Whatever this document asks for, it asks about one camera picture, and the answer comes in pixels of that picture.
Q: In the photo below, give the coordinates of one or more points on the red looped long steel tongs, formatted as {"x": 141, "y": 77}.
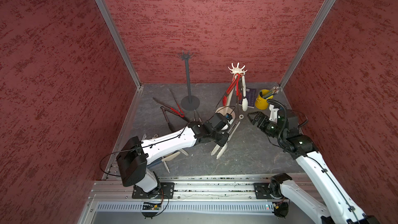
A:
{"x": 222, "y": 107}

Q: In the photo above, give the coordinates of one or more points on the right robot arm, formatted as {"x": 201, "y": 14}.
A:
{"x": 337, "y": 206}

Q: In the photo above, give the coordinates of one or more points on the bundle of pencils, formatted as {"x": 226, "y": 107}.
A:
{"x": 272, "y": 92}

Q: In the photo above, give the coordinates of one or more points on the dark grey utensil rack stand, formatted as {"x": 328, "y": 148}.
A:
{"x": 189, "y": 102}

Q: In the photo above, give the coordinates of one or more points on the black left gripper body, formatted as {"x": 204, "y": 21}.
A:
{"x": 219, "y": 138}

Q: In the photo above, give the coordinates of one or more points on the small red silicone tongs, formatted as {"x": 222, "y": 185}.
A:
{"x": 233, "y": 85}

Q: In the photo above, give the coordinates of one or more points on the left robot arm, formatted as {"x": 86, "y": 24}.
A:
{"x": 136, "y": 155}

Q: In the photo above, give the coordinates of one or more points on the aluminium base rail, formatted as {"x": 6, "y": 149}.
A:
{"x": 216, "y": 194}

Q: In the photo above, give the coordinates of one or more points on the pink handled tweezers tongs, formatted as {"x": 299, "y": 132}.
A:
{"x": 197, "y": 116}

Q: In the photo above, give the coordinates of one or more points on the cream blue handled tongs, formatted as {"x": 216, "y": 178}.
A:
{"x": 172, "y": 156}

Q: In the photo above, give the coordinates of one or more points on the aluminium corner post right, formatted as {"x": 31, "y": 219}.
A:
{"x": 314, "y": 28}

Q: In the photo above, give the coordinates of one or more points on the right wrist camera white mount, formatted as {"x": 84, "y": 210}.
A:
{"x": 273, "y": 113}

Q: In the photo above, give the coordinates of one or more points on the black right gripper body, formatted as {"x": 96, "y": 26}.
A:
{"x": 268, "y": 126}

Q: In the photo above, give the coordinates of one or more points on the purple book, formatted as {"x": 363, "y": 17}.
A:
{"x": 251, "y": 96}

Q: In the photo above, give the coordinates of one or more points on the aluminium corner post left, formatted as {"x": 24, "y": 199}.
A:
{"x": 118, "y": 41}

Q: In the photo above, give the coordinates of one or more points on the aluminium corner post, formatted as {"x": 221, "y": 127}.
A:
{"x": 314, "y": 28}
{"x": 118, "y": 41}

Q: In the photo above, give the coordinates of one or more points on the cream utensil rack stand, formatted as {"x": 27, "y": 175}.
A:
{"x": 234, "y": 69}

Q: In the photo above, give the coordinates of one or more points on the yellow metal pencil bucket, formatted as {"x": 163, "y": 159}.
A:
{"x": 261, "y": 103}

